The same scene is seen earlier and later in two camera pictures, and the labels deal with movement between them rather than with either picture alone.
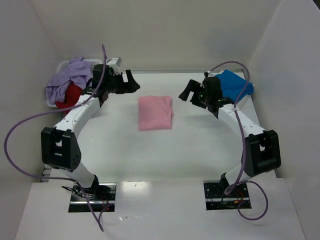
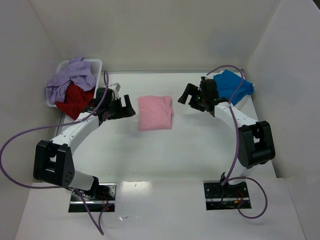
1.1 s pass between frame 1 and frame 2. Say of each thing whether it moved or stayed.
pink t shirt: stayed
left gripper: moved
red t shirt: stayed
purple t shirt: stayed
